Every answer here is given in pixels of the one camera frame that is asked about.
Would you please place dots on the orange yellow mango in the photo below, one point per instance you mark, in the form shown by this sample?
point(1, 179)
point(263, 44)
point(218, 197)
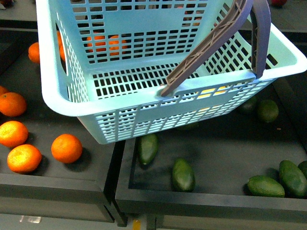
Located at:
point(213, 93)

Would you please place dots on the light blue plastic basket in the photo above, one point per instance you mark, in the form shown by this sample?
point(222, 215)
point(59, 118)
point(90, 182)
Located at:
point(105, 62)

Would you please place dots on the brown basket handle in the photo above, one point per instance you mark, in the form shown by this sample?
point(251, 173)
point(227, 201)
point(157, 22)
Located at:
point(260, 14)

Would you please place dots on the green avocado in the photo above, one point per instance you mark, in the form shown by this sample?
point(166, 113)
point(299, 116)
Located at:
point(292, 179)
point(267, 111)
point(183, 177)
point(261, 185)
point(147, 148)

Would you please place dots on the orange tangerine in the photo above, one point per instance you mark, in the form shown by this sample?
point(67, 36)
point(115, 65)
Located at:
point(33, 53)
point(24, 159)
point(12, 104)
point(66, 148)
point(13, 134)

